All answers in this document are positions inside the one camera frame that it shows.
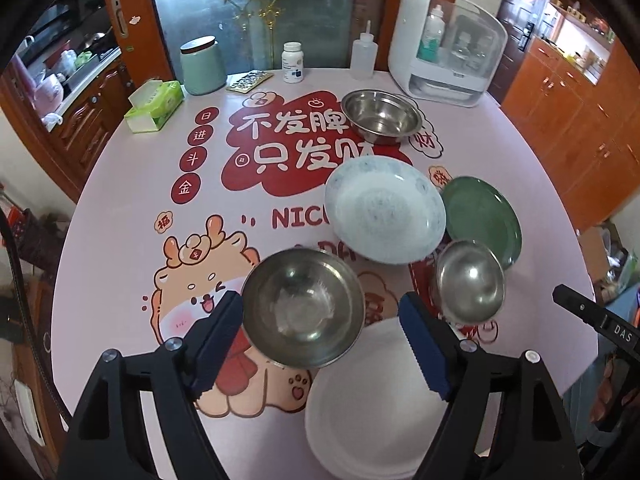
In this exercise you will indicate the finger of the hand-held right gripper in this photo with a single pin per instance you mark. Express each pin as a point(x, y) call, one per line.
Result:
point(577, 305)

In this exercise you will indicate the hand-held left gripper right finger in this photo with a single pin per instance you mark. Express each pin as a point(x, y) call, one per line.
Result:
point(425, 355)

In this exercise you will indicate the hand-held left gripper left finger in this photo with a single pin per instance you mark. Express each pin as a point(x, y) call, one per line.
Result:
point(221, 340)

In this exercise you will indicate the white plate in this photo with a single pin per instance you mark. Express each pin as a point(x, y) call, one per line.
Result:
point(370, 410)

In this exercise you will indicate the small steel bowl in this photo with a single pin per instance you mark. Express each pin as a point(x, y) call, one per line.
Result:
point(470, 282)

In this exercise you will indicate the medium steel bowl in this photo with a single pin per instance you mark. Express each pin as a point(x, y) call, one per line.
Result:
point(302, 307)

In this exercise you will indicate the green plate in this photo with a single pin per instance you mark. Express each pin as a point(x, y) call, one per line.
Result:
point(482, 215)

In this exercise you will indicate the white patterned bowl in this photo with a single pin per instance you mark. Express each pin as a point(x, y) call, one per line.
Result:
point(385, 210)

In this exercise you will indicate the large flat-bottomed steel bowl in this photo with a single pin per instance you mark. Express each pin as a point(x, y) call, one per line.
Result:
point(382, 117)

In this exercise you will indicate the cardboard box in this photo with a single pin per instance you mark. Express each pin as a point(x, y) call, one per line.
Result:
point(595, 255)

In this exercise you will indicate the pink printed tablecloth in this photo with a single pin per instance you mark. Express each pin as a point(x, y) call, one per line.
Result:
point(125, 185)

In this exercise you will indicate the green tissue box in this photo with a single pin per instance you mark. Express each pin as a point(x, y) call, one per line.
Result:
point(152, 105)

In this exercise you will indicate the wooden kitchen cabinet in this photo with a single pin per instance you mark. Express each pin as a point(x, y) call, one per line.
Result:
point(85, 130)

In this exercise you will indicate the foil blister pack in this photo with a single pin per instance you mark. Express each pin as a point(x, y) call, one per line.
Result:
point(250, 81)

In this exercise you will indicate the mint green canister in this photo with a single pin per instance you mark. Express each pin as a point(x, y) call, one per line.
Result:
point(202, 67)

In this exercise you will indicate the clear glass bottle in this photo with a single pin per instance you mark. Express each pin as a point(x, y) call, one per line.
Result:
point(464, 46)

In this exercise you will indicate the white pill bottle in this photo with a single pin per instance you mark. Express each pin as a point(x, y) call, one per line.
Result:
point(293, 62)

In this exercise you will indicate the white pink rice cooker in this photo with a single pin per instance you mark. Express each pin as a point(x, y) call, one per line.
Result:
point(47, 92)

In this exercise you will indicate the teal labelled bottle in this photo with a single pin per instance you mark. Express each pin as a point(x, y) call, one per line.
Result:
point(431, 40)

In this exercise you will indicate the clear squeeze bottle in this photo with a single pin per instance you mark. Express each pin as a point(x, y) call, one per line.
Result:
point(363, 57)

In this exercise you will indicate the white countertop storage cabinet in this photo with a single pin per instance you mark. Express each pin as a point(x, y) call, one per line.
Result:
point(405, 50)

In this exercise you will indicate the frosted glass door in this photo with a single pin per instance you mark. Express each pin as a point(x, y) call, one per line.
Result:
point(200, 5)

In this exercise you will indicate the wooden wall cupboard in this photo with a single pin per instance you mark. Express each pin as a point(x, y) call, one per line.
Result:
point(575, 125)

